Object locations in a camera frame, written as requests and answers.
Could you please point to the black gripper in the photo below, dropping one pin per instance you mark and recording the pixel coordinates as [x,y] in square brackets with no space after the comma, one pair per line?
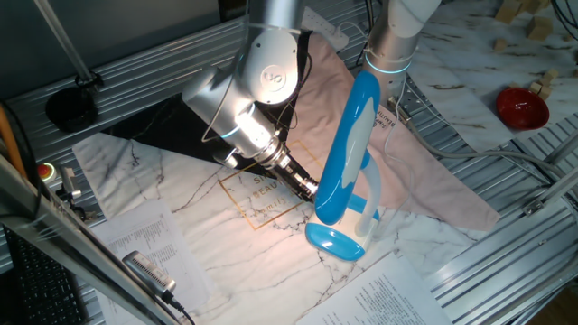
[291,171]

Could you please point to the blue and white desk lamp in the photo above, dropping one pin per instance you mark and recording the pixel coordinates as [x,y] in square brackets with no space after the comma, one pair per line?
[343,158]

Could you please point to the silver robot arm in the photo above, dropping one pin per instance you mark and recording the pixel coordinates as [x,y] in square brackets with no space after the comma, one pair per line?
[271,77]

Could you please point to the red emergency stop button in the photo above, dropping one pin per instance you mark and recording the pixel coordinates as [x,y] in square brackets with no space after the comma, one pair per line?
[45,172]

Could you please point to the pink black marble tablecloth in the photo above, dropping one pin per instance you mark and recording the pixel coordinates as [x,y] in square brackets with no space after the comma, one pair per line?
[203,225]

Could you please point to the printed paper sheet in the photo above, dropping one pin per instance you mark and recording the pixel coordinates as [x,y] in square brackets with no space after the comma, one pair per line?
[149,234]
[379,298]

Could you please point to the white power strip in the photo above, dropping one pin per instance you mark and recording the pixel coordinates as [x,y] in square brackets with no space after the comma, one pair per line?
[327,29]

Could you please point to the silver handheld scanner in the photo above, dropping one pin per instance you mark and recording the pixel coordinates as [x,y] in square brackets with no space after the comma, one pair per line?
[149,273]

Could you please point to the red bowl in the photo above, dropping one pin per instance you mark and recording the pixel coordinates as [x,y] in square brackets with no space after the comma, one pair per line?
[521,108]

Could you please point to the small wooden block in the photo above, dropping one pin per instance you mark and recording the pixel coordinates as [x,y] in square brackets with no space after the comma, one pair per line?
[508,11]
[532,5]
[539,28]
[548,77]
[500,44]
[539,90]

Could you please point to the small metal clamp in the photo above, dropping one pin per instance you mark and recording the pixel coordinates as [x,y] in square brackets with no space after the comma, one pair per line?
[68,182]

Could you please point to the black round stand base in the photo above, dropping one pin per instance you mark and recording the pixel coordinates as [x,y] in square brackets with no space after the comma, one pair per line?
[70,110]

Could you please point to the black keyboard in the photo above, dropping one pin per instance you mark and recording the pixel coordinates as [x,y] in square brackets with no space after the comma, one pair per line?
[40,289]

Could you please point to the grey stand pole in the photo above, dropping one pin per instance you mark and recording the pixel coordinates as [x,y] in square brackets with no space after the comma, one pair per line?
[63,40]

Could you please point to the orange tube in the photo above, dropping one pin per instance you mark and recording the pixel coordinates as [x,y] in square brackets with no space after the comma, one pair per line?
[9,140]

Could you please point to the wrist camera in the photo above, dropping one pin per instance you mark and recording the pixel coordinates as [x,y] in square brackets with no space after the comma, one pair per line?
[226,159]

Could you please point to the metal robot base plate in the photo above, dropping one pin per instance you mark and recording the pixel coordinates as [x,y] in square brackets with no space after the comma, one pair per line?
[417,101]

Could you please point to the aluminium profile rail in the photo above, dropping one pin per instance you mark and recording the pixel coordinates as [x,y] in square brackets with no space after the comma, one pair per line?
[553,189]

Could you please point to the aluminium frame bar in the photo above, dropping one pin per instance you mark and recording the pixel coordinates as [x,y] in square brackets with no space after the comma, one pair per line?
[68,239]

